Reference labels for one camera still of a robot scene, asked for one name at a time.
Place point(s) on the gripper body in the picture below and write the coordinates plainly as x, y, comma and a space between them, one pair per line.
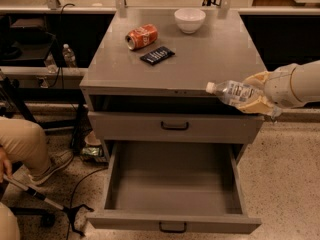
281, 86

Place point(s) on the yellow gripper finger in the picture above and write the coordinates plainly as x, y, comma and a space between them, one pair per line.
258, 80
261, 105

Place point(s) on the clear plastic water bottle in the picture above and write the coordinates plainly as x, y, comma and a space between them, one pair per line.
234, 93

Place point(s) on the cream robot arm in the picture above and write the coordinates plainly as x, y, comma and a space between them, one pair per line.
305, 83

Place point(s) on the grey drawer cabinet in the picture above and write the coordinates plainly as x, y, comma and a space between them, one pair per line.
118, 81

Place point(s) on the open grey lower drawer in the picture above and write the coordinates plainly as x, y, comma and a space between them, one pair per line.
173, 188

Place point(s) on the closed grey upper drawer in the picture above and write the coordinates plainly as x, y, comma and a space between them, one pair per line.
234, 129

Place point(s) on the water bottle on shelf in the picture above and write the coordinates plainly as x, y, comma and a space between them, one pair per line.
69, 56

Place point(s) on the person's hand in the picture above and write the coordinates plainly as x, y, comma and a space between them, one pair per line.
5, 164

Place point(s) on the white bowl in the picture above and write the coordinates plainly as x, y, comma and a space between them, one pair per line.
189, 20

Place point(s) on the dark blue snack packet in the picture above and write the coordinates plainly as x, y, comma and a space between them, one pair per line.
156, 56

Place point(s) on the orange soda can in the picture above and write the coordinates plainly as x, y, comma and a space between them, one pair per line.
141, 37

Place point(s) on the green packet on floor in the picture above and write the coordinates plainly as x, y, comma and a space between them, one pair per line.
92, 153

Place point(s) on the small cup on floor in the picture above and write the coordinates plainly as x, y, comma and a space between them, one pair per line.
91, 139

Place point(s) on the grey sneaker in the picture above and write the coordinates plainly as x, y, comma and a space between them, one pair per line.
46, 166

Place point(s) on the black grabber stick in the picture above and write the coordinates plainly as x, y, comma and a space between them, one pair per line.
70, 212

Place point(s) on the person's leg in khaki trousers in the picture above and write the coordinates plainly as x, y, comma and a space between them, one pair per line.
24, 140

